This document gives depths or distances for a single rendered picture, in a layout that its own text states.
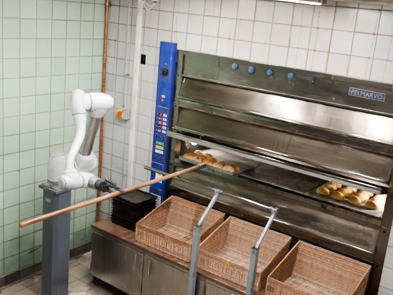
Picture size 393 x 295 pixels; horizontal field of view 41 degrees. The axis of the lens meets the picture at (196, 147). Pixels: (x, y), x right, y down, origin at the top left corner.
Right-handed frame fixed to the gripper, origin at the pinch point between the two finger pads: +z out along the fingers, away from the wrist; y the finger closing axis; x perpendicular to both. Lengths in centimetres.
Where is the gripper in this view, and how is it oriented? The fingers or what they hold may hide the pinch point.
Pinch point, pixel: (119, 192)
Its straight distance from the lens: 365.9
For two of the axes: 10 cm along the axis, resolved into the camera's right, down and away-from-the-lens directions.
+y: -1.0, 9.6, 2.7
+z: 8.0, 2.3, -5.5
